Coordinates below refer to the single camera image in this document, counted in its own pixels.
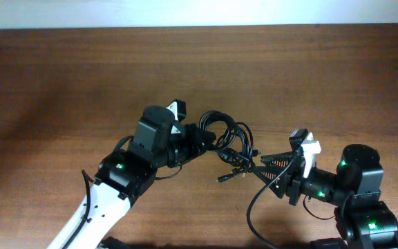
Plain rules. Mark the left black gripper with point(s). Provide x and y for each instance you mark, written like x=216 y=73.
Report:
x=191 y=132

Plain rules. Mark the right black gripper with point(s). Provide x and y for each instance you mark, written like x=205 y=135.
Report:
x=294 y=181

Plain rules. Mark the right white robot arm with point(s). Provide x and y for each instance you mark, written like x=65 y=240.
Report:
x=363 y=220

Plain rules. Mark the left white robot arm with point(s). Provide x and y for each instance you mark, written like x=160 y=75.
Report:
x=160 y=140

